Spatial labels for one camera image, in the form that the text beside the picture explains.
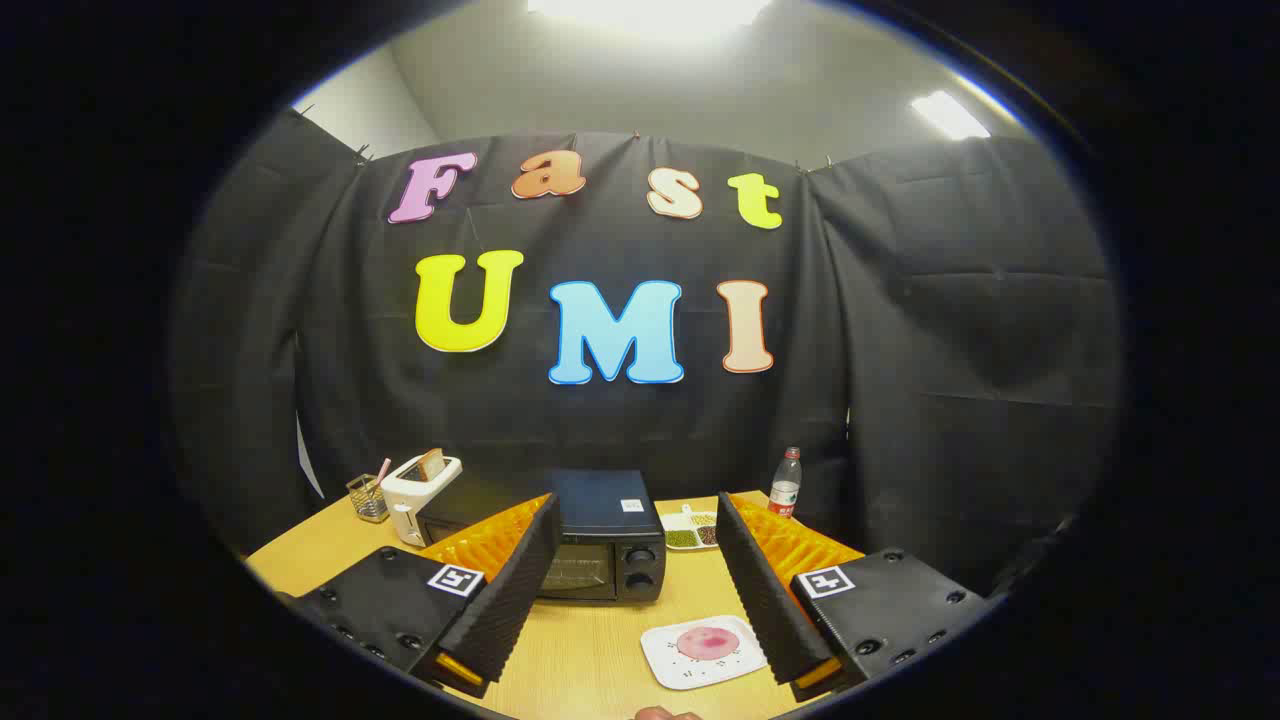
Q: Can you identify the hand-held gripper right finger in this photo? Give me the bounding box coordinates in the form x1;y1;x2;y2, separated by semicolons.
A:
716;491;991;703

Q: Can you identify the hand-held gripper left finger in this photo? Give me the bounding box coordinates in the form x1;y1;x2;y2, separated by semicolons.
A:
295;492;563;699

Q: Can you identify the pink ham slice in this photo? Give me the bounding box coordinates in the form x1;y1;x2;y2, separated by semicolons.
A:
676;626;742;661

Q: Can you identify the white rectangular plate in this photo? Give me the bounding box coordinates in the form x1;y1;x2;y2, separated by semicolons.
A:
640;614;771;691

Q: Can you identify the black toaster oven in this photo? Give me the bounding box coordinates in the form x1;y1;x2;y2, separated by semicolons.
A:
415;470;668;606

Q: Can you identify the white pop-up toaster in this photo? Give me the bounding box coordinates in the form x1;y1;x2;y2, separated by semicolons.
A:
380;452;464;548

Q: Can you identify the white divided bean dish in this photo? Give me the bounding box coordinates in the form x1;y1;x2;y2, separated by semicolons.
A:
662;505;721;551

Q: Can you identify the clear plastic water bottle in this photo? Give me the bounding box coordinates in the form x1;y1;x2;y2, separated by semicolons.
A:
768;446;804;518

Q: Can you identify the ceiling light panel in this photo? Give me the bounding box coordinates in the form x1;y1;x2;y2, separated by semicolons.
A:
910;90;991;141
528;0;776;31

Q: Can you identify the wire mesh pen holder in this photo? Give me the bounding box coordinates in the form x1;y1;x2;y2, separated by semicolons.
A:
346;474;391;524

